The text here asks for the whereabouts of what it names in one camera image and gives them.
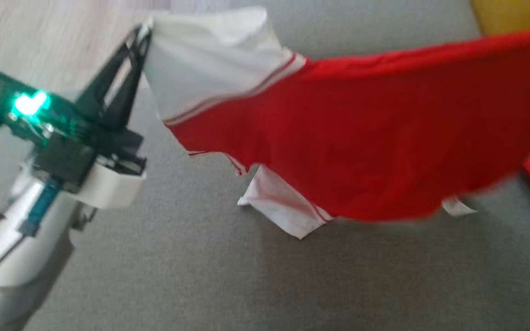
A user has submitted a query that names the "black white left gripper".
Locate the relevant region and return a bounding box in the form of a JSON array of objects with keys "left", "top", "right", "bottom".
[{"left": 32, "top": 26, "right": 152, "bottom": 211}]

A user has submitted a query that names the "red and white shirt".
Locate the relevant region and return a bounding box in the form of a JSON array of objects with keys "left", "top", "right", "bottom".
[{"left": 142, "top": 6, "right": 530, "bottom": 240}]

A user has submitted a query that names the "large grey sofa chaise cushion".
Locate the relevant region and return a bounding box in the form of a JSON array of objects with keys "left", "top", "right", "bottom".
[{"left": 0, "top": 0, "right": 530, "bottom": 331}]

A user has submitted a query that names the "large yellow sofa backrest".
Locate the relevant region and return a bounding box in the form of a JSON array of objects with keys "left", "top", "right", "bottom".
[{"left": 471, "top": 0, "right": 530, "bottom": 36}]

